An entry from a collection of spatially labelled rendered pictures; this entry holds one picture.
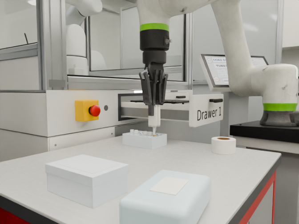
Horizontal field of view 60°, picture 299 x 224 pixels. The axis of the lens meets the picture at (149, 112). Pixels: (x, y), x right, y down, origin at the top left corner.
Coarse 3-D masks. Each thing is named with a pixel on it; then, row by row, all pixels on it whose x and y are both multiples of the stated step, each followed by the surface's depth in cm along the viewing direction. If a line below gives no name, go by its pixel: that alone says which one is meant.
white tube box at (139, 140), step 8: (128, 136) 86; (136, 136) 84; (144, 136) 82; (152, 136) 83; (160, 136) 84; (128, 144) 86; (136, 144) 84; (144, 144) 82; (152, 144) 80; (160, 144) 84
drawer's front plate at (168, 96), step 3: (168, 93) 135; (171, 93) 137; (174, 93) 140; (177, 93) 142; (180, 93) 145; (183, 93) 148; (186, 93) 151; (165, 96) 132; (168, 96) 135; (171, 96) 137; (174, 96) 140; (186, 96) 152; (165, 99) 132; (168, 99) 135; (171, 99) 137; (174, 99) 140; (177, 99) 143; (180, 99) 146; (183, 99) 149; (186, 99) 152
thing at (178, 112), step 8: (128, 104) 105; (136, 104) 103; (144, 104) 101; (168, 104) 94; (176, 104) 92; (184, 104) 91; (128, 112) 105; (136, 112) 103; (144, 112) 101; (160, 112) 96; (168, 112) 94; (176, 112) 92; (184, 112) 91; (176, 120) 93; (184, 120) 91
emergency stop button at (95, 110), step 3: (93, 105) 86; (96, 105) 87; (93, 108) 86; (96, 108) 86; (99, 108) 87; (90, 111) 86; (93, 111) 86; (96, 111) 86; (99, 111) 87; (93, 114) 86; (96, 114) 86
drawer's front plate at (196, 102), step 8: (192, 96) 87; (200, 96) 90; (208, 96) 96; (216, 96) 103; (192, 104) 87; (200, 104) 91; (208, 104) 97; (216, 104) 104; (192, 112) 87; (216, 112) 104; (192, 120) 87; (200, 120) 92; (208, 120) 98; (216, 120) 104
